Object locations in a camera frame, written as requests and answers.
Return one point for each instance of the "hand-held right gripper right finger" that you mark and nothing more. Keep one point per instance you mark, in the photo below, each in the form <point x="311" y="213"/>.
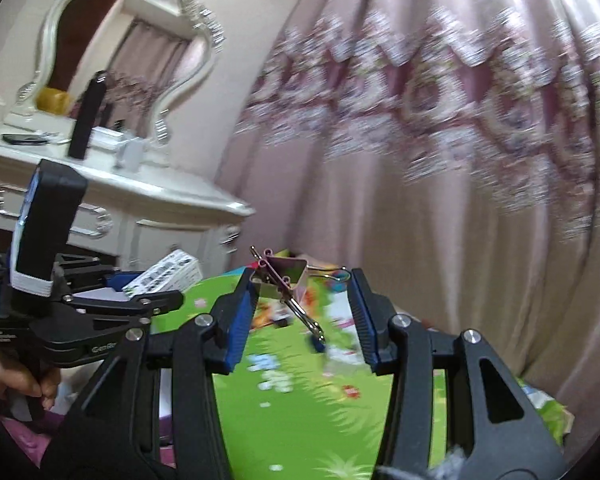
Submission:
<point x="362" y="320"/>

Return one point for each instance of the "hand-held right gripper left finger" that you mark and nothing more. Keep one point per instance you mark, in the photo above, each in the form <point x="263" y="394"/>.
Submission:
<point x="240" y="320"/>

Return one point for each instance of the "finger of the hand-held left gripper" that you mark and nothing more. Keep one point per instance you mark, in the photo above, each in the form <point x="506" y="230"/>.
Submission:
<point x="122" y="281"/>
<point x="150" y="302"/>

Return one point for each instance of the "white box black print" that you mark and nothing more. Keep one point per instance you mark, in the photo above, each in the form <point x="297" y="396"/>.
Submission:
<point x="170" y="270"/>

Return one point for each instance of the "rose gold binder clip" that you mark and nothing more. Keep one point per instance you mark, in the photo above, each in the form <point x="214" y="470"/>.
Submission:
<point x="285" y="272"/>

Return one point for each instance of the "person's left hand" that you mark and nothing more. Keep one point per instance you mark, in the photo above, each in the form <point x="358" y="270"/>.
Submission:
<point x="10" y="375"/>

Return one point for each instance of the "white dresser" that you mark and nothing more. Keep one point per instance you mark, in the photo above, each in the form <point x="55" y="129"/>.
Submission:
<point x="155" y="240"/>

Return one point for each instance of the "black phone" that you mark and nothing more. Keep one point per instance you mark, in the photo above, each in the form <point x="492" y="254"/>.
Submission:
<point x="25" y="138"/>

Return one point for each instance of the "cartoon printed blanket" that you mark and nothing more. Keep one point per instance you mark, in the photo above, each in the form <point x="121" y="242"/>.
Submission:
<point x="290" y="410"/>

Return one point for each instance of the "flat white box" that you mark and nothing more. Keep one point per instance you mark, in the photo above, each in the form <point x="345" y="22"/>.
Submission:
<point x="105" y="137"/>

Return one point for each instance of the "small white bottle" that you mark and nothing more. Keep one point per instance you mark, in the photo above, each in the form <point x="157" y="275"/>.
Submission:
<point x="130" y="155"/>

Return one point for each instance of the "tall black bottle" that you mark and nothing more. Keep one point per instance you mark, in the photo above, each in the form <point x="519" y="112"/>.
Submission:
<point x="87" y="115"/>

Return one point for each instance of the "pink curtain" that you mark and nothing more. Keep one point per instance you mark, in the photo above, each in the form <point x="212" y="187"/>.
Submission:
<point x="430" y="210"/>

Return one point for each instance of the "yellow jar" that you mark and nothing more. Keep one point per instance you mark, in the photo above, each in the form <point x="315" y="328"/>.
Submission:
<point x="55" y="100"/>

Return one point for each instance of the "pink garment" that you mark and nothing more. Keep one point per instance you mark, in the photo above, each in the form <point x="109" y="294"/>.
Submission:
<point x="25" y="435"/>

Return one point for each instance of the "ornate white framed mirror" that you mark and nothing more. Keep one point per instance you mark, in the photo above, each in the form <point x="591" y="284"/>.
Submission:
<point x="105" y="35"/>

